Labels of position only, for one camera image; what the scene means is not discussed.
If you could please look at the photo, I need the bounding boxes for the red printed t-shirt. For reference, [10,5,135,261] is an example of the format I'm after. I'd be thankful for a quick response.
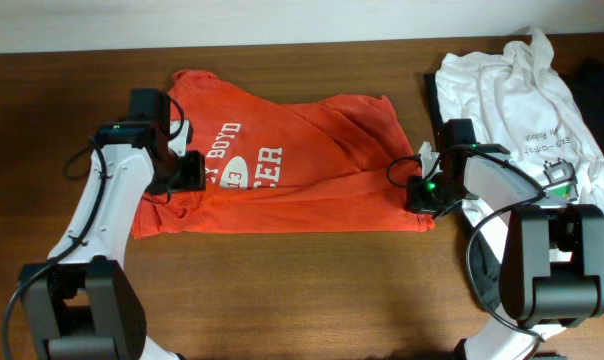
[131,70,434,239]

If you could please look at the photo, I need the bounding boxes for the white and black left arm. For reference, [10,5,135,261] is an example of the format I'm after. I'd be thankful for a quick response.
[11,121,204,359]

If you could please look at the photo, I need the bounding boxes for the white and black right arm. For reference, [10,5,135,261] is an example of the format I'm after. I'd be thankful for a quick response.
[406,144,604,359]

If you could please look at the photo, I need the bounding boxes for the white crumpled t-shirt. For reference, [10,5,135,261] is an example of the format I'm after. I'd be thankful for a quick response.
[434,25,604,266]

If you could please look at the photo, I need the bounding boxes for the black garment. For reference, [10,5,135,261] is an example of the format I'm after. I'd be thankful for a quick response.
[563,58,604,156]

